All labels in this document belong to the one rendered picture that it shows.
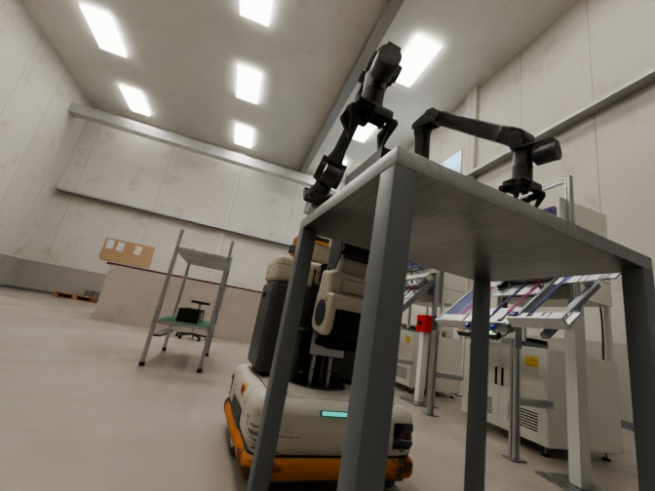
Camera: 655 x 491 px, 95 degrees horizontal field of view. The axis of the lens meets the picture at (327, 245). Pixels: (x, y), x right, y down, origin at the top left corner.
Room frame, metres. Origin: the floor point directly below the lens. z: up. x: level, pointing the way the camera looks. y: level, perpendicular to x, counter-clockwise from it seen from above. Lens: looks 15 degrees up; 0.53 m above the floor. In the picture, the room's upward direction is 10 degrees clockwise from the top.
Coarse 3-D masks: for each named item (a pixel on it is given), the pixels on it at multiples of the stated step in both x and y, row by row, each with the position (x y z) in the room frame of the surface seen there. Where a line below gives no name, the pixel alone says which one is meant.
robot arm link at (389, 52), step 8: (384, 48) 0.54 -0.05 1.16; (392, 48) 0.55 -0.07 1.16; (400, 48) 0.55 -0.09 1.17; (376, 56) 0.56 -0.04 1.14; (384, 56) 0.55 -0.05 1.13; (392, 56) 0.55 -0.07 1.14; (400, 56) 0.55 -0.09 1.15; (368, 64) 0.63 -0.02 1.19; (376, 64) 0.56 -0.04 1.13; (384, 64) 0.55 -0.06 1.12; (392, 64) 0.55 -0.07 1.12; (376, 72) 0.58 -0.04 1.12; (384, 72) 0.57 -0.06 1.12; (392, 72) 0.57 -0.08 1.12; (400, 72) 0.64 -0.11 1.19; (376, 80) 0.60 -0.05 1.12; (384, 80) 0.60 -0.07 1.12; (392, 80) 0.65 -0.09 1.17
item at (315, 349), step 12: (336, 312) 1.15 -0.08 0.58; (348, 312) 1.17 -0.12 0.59; (336, 324) 1.16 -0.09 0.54; (348, 324) 1.16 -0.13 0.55; (312, 336) 1.33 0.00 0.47; (324, 336) 1.27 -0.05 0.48; (336, 336) 1.19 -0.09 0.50; (348, 336) 1.19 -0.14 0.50; (312, 348) 1.33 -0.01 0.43; (324, 348) 1.35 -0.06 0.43; (336, 348) 1.22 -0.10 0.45; (348, 348) 1.24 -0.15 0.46
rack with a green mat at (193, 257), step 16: (176, 256) 2.51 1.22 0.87; (192, 256) 2.73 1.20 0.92; (208, 256) 2.57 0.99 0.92; (224, 256) 2.59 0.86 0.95; (224, 272) 2.60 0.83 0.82; (224, 288) 3.44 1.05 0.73; (160, 304) 2.48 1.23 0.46; (176, 304) 3.32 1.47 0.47; (160, 320) 2.50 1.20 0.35; (208, 336) 2.60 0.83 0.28; (144, 352) 2.48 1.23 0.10; (208, 352) 3.44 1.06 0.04
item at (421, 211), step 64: (384, 192) 0.40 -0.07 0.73; (448, 192) 0.44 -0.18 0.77; (384, 256) 0.38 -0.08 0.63; (448, 256) 0.80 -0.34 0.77; (512, 256) 0.71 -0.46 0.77; (576, 256) 0.63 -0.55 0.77; (640, 256) 0.62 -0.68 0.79; (384, 320) 0.39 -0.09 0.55; (640, 320) 0.63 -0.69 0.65; (384, 384) 0.39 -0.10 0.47; (640, 384) 0.64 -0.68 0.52; (256, 448) 0.78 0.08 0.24; (384, 448) 0.39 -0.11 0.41; (640, 448) 0.65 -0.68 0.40
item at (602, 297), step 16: (576, 208) 2.03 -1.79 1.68; (576, 224) 2.03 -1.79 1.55; (592, 224) 2.07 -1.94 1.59; (560, 288) 2.15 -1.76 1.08; (608, 288) 2.10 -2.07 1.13; (512, 304) 2.74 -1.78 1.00; (544, 304) 2.47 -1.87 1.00; (560, 304) 2.35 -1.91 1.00; (592, 304) 2.14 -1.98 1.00; (608, 304) 2.10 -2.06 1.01; (608, 320) 2.11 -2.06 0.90; (608, 336) 2.12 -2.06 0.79; (608, 352) 2.12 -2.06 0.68
